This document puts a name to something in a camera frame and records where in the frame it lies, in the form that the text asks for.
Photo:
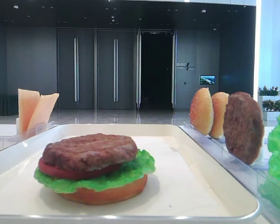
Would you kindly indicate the brown meat patty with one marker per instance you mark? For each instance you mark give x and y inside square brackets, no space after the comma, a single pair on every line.
[243,127]
[90,151]

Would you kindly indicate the green lettuce leaf on tray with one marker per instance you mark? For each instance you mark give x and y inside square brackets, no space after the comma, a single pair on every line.
[129,172]

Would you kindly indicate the orange cheese slice right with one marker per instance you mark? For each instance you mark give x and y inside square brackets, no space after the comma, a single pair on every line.
[43,110]

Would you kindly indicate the orange cheese slice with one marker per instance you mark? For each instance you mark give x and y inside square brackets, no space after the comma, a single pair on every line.
[43,110]
[27,102]

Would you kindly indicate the red tomato slice on tray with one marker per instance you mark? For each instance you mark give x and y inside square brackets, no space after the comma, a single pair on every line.
[75,175]

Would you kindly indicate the orange cheese slice left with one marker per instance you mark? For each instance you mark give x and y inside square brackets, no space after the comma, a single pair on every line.
[27,102]

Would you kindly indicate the green lettuce leaf standing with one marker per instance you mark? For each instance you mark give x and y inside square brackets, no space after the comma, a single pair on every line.
[278,151]

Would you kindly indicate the sesame bun top left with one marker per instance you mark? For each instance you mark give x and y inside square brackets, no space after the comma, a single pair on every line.
[201,111]

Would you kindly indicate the sesame bun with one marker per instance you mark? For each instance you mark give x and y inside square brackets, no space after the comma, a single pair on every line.
[201,111]
[219,100]

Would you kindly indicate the sesame bun top right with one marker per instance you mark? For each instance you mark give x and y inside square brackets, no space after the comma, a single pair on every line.
[219,100]

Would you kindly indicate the bottom bun slice on tray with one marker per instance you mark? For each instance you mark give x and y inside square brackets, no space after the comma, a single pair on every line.
[91,197]

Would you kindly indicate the white rectangular tray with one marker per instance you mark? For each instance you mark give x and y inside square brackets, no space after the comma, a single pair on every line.
[188,186]

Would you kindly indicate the clear acrylic rack right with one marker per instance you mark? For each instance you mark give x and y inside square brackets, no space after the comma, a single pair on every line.
[254,177]

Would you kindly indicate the clear acrylic rack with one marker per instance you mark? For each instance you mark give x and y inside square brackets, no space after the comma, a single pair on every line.
[254,177]
[8,141]

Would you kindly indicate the flower planter box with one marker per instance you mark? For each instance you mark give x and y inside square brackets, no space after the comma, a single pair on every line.
[269,101]

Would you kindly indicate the clear acrylic rack left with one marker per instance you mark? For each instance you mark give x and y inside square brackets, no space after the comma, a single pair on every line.
[8,141]

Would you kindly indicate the small wall display screen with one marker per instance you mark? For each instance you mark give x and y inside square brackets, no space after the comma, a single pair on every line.
[207,80]

